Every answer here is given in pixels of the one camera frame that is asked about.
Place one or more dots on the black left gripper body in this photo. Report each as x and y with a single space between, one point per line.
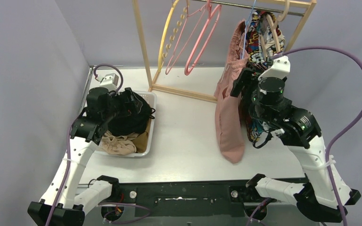
118 106

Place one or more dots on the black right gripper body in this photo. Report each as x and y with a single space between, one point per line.
252 89

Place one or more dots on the black shorts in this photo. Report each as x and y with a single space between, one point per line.
133 117

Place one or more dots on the pink shorts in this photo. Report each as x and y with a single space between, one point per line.
227 123

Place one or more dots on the beige shorts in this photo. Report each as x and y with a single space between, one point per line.
118 145

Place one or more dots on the brown shorts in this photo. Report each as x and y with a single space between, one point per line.
141 141

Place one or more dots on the light blue hanger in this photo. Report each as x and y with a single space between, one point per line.
245 34

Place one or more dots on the yellow wire hanger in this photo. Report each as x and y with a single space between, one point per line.
168 35

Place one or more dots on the thick pink plastic hanger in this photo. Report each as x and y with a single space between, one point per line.
212 14

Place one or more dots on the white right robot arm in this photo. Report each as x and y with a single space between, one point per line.
324 197

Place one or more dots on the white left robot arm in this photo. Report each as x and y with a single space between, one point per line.
59 205

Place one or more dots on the colourful comic print shorts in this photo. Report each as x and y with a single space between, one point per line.
256 60

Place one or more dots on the wooden hanger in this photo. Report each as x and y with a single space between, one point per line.
273 25

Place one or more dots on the white plastic basket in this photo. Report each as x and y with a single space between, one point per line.
150 99

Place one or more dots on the wooden clothes rack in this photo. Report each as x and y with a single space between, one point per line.
296 8

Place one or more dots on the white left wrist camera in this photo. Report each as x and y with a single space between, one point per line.
110 81

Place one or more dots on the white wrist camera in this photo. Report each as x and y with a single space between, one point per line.
280 67
110 81

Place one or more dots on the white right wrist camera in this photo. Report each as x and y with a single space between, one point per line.
280 67

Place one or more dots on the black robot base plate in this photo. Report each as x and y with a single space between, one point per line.
187 199

